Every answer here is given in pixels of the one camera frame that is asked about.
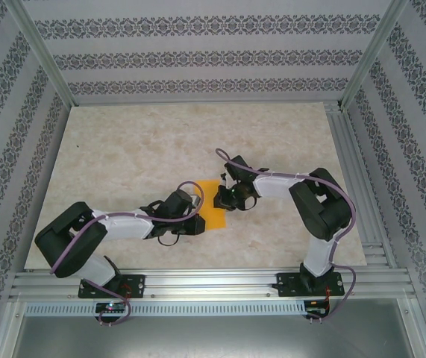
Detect orange paper sheet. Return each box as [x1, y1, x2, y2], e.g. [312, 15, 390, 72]
[192, 178, 228, 229]

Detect grey metal panel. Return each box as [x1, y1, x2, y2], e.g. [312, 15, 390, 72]
[13, 315, 421, 358]

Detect left controller board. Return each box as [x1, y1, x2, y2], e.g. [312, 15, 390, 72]
[95, 301, 127, 314]

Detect controller board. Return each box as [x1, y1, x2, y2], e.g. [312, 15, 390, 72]
[304, 306, 330, 318]
[95, 301, 127, 314]

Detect right controller board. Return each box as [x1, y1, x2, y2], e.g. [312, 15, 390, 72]
[304, 306, 330, 318]

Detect thin black right cable loop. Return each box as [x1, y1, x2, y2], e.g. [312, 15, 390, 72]
[234, 192, 261, 212]

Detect thin black cable loop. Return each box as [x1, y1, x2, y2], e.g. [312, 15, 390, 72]
[234, 192, 261, 212]
[158, 233, 182, 247]

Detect thin black left cable loop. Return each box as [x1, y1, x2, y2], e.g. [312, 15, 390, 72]
[158, 233, 182, 247]

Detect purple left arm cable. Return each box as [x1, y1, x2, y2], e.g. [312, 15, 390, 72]
[49, 180, 204, 328]

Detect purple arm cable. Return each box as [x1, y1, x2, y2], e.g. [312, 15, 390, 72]
[49, 180, 204, 328]
[215, 148, 357, 324]

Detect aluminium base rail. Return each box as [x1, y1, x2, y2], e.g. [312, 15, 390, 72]
[10, 270, 412, 299]

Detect slotted grey cable duct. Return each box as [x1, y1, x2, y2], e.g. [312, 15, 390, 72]
[24, 301, 307, 318]

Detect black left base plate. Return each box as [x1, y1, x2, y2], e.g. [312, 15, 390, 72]
[78, 274, 146, 299]

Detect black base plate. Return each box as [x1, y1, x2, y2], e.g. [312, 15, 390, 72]
[276, 271, 345, 298]
[78, 274, 146, 299]

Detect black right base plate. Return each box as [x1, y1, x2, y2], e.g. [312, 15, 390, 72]
[276, 271, 345, 298]

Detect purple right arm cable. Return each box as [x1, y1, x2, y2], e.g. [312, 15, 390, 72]
[215, 148, 357, 324]

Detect aluminium right frame post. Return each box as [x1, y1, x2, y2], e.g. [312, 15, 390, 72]
[339, 0, 411, 109]

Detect aluminium frame post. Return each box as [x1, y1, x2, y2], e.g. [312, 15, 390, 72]
[339, 0, 411, 109]
[5, 0, 78, 109]

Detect aluminium left frame post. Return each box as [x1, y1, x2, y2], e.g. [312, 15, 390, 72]
[5, 0, 78, 109]

